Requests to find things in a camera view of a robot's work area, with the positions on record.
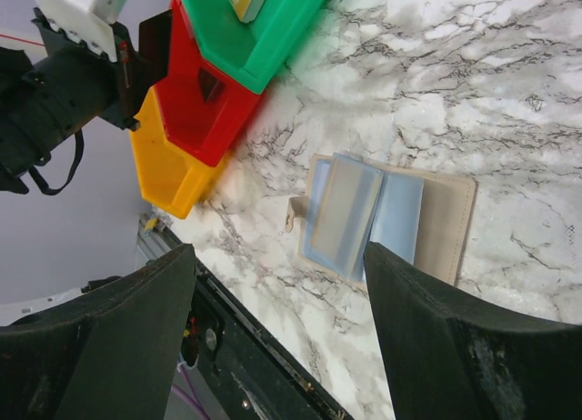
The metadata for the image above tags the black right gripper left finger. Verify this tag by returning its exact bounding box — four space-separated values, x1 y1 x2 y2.
1 245 196 419

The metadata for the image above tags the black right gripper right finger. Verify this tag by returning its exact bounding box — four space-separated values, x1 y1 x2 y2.
364 243 581 419

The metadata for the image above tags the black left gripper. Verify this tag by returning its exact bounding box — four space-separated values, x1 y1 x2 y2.
1 9 172 195

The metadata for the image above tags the beige card holder wallet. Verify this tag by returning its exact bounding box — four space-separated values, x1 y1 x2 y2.
285 153 477 285

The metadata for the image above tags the gold credit card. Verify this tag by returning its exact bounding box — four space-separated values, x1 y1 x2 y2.
311 155 384 276

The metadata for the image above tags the yellow plastic bin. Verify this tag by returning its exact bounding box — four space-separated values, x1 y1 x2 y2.
129 88 230 219

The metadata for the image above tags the red plastic bin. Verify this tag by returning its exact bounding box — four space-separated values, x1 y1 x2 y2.
155 0 264 167

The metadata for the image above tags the green plastic bin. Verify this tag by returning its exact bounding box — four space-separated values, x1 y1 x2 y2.
181 0 326 95

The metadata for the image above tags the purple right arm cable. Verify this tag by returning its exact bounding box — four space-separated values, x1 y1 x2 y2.
172 360 210 420

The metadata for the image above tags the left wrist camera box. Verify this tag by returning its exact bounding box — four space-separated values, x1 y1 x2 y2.
35 0 127 62

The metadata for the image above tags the black table front rail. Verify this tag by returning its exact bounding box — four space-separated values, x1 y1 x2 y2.
135 213 356 420

